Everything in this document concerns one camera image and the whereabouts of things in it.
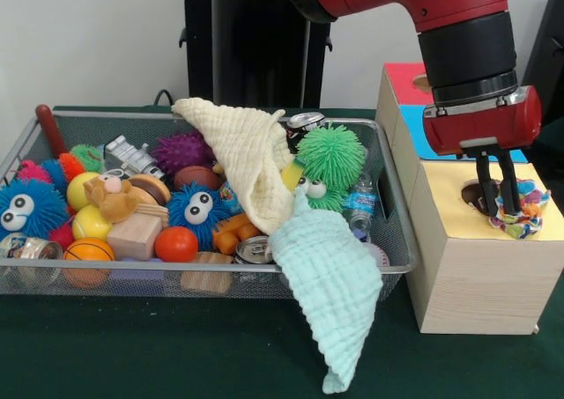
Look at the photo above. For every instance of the neighbouring green covered table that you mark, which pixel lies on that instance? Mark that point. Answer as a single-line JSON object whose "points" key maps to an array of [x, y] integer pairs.
{"points": [[553, 148]]}

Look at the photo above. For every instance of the small orange basketball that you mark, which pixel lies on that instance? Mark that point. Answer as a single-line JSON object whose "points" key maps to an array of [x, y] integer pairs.
{"points": [[88, 251]]}

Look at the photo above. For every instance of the blue spiky ball with eyes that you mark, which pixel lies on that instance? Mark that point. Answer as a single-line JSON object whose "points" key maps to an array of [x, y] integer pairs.
{"points": [[39, 205]]}

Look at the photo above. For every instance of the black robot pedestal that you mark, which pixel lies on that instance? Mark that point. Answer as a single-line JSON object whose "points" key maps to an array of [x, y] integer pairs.
{"points": [[247, 55]]}

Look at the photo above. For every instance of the green spiky toy with eyes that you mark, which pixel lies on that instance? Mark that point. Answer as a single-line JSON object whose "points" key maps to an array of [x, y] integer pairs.
{"points": [[335, 152]]}

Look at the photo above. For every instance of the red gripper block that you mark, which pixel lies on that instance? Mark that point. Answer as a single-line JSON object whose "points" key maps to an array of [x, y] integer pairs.
{"points": [[480, 121]]}

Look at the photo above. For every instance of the wooden box with three holes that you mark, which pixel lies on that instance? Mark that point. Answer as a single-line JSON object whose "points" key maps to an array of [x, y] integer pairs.
{"points": [[484, 284]]}

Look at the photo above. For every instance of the orange red smooth ball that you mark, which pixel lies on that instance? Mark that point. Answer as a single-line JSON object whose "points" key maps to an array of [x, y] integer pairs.
{"points": [[176, 244]]}

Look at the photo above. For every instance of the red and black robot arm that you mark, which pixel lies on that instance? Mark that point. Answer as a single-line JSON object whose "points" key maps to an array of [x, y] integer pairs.
{"points": [[467, 38]]}

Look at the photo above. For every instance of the black upright stand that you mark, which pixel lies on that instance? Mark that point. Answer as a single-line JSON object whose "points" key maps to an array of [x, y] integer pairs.
{"points": [[551, 42]]}

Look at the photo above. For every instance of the shallow clear mesh bin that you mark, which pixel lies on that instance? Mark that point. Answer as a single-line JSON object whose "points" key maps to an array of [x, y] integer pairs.
{"points": [[132, 280]]}

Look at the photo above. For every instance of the pale wooden cube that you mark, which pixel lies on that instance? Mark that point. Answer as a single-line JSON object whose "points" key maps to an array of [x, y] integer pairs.
{"points": [[132, 238]]}

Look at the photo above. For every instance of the pastel patchwork cloth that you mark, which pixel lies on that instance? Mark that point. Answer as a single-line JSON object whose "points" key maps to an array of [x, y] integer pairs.
{"points": [[526, 223]]}

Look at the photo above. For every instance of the mint waffle cloth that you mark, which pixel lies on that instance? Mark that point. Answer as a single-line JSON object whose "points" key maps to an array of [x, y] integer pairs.
{"points": [[330, 284]]}

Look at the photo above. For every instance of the cream waffle cloth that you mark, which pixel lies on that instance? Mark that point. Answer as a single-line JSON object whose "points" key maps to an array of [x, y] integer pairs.
{"points": [[247, 152]]}

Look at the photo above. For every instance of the small blue spiky eyed ball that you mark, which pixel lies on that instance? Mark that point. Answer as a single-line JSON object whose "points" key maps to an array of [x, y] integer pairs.
{"points": [[194, 214]]}

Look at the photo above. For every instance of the yellow tennis ball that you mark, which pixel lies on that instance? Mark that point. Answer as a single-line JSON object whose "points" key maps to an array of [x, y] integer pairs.
{"points": [[90, 225]]}

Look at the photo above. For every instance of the toy hamburger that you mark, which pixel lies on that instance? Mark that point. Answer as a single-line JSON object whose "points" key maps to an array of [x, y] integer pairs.
{"points": [[152, 187]]}

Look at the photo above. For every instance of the dark green table cloth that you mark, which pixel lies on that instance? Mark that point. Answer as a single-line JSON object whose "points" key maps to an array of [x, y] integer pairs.
{"points": [[176, 350]]}

